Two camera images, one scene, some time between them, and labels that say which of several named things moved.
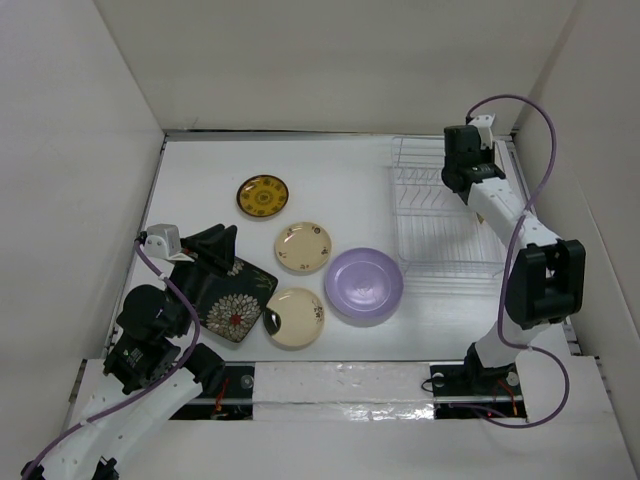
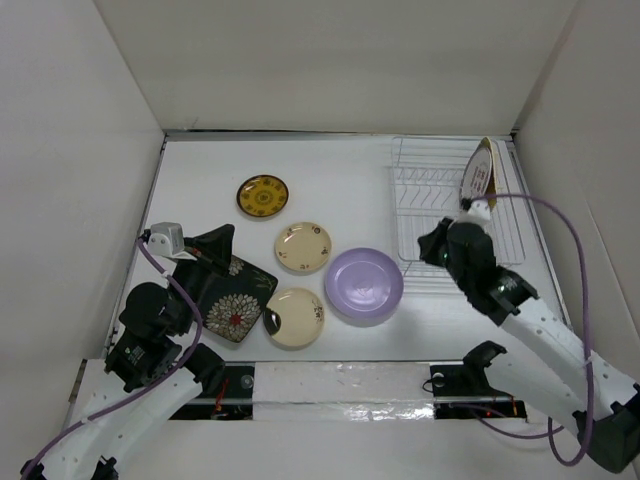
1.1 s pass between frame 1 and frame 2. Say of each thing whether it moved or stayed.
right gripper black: moved
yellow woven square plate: moved
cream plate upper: stayed
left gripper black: stayed
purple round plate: stayed
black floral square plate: stayed
